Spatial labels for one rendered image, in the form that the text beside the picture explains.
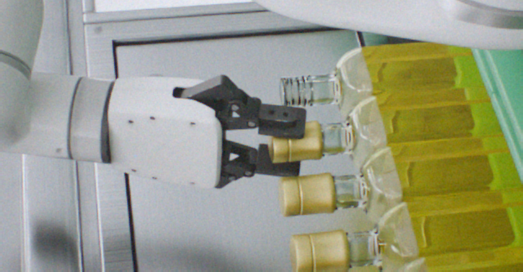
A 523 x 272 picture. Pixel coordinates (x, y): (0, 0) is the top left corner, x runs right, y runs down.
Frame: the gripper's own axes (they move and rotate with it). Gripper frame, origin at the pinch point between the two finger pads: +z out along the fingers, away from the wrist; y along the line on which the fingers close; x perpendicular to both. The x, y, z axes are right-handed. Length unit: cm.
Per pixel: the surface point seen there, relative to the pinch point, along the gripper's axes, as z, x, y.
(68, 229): -19.6, -3.3, -12.8
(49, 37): -27.3, 21.7, -12.7
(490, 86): 17.9, 5.8, 4.0
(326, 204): 4.4, -6.6, 0.4
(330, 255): 5.0, -12.0, 1.0
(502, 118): 18.8, 2.1, 4.0
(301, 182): 2.1, -5.5, 1.6
